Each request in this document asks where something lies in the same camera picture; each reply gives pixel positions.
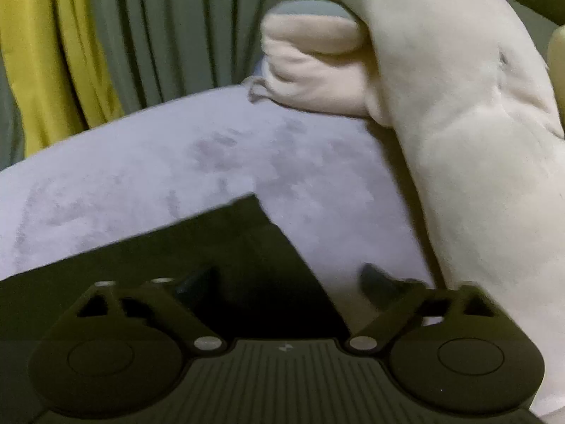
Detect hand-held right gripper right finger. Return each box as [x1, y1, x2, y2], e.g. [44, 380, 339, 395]
[346, 263, 503, 357]

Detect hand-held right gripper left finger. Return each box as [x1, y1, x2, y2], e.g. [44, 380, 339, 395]
[76, 267, 227, 355]

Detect black pants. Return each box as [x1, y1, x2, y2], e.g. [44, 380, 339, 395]
[0, 192, 354, 424]

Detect large cream plush toy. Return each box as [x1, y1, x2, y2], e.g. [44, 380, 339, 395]
[254, 0, 565, 424]

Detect pink plush pillow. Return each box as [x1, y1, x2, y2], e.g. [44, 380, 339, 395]
[248, 9, 387, 121]

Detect grey-green curtain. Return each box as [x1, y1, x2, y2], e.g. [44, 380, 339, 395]
[0, 0, 287, 173]

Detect yellow curtain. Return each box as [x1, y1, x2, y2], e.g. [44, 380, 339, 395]
[0, 0, 125, 156]

